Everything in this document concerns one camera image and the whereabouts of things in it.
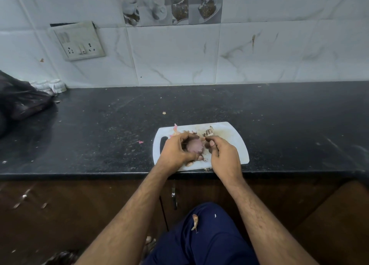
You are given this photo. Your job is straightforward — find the person's left hand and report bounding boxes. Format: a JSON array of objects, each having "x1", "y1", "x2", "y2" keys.
[{"x1": 155, "y1": 131, "x2": 205, "y2": 176}]

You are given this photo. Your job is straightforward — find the person's right hand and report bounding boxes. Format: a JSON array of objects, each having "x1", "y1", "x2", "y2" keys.
[{"x1": 204, "y1": 135, "x2": 246, "y2": 186}]

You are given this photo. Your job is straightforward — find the white plastic cutting board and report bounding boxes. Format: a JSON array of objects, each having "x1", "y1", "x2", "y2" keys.
[{"x1": 152, "y1": 121, "x2": 250, "y2": 172}]

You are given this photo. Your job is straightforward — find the small red onion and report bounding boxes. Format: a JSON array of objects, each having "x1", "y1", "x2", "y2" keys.
[{"x1": 186, "y1": 138, "x2": 206, "y2": 156}]

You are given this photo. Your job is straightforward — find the person's left forearm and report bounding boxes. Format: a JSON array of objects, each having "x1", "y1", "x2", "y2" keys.
[{"x1": 75, "y1": 164, "x2": 173, "y2": 265}]

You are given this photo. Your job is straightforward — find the person's right forearm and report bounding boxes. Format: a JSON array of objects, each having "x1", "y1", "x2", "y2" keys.
[{"x1": 224, "y1": 178, "x2": 319, "y2": 265}]

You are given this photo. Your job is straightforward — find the person's navy shorts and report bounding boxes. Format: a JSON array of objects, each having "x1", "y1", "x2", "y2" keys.
[{"x1": 143, "y1": 202, "x2": 260, "y2": 265}]

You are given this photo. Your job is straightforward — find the person's bare foot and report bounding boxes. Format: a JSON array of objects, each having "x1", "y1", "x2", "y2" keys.
[{"x1": 143, "y1": 236, "x2": 157, "y2": 261}]

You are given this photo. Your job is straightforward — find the black plastic bag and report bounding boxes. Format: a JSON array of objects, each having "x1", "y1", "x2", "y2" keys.
[{"x1": 0, "y1": 70, "x2": 55, "y2": 139}]

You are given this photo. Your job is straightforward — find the beige switch socket plate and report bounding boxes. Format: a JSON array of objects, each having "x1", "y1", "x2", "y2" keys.
[{"x1": 52, "y1": 21, "x2": 106, "y2": 62}]

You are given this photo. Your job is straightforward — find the printed decorative wall tile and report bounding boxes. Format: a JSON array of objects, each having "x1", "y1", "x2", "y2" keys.
[{"x1": 118, "y1": 0, "x2": 225, "y2": 27}]

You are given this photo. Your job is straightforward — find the long silver drawer handle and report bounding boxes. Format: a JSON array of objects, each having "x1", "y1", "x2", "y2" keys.
[{"x1": 11, "y1": 188, "x2": 32, "y2": 210}]

